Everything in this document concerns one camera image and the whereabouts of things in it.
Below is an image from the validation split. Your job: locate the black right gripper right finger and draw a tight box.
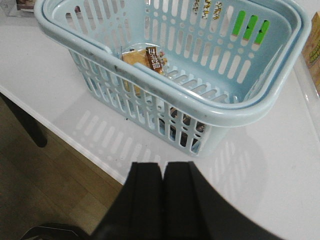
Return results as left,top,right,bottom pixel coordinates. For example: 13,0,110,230
164,161,278,240

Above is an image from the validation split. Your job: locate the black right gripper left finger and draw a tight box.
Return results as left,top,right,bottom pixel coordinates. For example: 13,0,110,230
90,162,163,240

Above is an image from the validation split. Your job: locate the packaged bread slice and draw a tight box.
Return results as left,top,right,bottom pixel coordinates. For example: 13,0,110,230
119,45,173,97

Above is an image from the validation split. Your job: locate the light blue plastic basket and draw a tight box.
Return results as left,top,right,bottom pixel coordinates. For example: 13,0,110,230
34,0,311,157

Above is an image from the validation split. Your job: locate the black table leg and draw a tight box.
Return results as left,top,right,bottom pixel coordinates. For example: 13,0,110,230
0,93,48,148

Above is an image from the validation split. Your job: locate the green cartoon bottle on shelf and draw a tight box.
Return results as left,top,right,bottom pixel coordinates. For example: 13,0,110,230
230,10,270,47

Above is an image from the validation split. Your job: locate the yellow box at right edge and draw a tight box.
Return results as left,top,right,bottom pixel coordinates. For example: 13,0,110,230
302,11,320,92

